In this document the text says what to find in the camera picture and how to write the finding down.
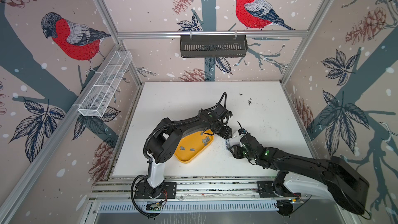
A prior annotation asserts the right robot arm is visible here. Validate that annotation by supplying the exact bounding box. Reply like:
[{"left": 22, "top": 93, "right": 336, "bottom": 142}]
[{"left": 226, "top": 129, "right": 370, "bottom": 215}]

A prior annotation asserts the black wall basket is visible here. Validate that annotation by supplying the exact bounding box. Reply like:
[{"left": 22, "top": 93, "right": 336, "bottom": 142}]
[{"left": 180, "top": 35, "right": 248, "bottom": 58}]

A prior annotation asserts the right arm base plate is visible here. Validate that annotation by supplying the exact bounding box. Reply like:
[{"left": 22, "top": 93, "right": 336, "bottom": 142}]
[{"left": 257, "top": 181, "right": 301, "bottom": 198}]

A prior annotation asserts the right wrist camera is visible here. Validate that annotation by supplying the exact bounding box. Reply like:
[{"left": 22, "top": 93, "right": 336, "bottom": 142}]
[{"left": 238, "top": 128, "right": 248, "bottom": 135}]

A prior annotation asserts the yellow plastic tray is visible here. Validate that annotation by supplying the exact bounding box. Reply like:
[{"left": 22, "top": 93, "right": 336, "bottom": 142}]
[{"left": 174, "top": 132, "right": 214, "bottom": 164}]

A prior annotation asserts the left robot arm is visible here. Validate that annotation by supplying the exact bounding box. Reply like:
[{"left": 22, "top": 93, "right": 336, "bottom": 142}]
[{"left": 131, "top": 93, "right": 233, "bottom": 200}]

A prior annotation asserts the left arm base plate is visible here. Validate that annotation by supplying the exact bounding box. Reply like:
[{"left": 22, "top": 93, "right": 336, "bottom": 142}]
[{"left": 131, "top": 182, "right": 177, "bottom": 200}]

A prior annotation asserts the white wire mesh shelf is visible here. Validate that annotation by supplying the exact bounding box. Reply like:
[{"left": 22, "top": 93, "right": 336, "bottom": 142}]
[{"left": 78, "top": 50, "right": 132, "bottom": 117}]

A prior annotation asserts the aluminium mounting rail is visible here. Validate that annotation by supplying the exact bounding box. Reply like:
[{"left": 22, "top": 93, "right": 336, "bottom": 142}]
[{"left": 90, "top": 176, "right": 346, "bottom": 203}]

